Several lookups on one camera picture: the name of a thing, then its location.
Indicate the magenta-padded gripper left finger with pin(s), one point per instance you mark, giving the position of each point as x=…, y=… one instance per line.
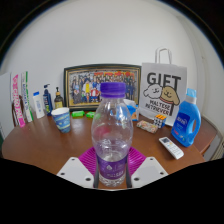
x=76, y=170

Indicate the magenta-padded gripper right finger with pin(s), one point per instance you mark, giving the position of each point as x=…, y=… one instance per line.
x=148, y=170

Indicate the clear purple-capped water bottle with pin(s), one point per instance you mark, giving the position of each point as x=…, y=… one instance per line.
x=111, y=133

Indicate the white remote control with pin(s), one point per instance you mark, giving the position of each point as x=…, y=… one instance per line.
x=171, y=147

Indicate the colourful patterned pouch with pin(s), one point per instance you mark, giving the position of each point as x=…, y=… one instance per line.
x=147, y=126

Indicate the colourful puzzle cube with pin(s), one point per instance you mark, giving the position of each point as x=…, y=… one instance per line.
x=160, y=121

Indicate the blue printed paper cup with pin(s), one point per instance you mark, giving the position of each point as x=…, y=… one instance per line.
x=62, y=121

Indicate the blue detergent bottle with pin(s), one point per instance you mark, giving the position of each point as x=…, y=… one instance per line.
x=185, y=125

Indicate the blue tissue pack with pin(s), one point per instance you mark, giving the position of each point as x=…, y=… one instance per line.
x=133, y=111

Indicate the amber yellow-labelled pump bottle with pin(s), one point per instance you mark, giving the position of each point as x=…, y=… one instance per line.
x=58, y=101

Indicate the white blue-capped lotion bottle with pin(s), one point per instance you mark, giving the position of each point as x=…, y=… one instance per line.
x=38, y=106

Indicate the dark blue pump bottle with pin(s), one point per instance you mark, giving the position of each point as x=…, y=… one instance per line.
x=48, y=101

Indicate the white radiator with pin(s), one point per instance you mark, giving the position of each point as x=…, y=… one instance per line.
x=220, y=148

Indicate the white printed paper gift bag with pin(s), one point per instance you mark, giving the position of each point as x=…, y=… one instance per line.
x=163, y=90

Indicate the framed group picture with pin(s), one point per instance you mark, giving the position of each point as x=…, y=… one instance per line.
x=83, y=85

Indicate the green and white toothpaste box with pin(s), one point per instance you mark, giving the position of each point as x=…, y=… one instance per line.
x=26, y=96

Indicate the pink toothpaste box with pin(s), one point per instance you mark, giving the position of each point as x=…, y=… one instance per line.
x=17, y=103

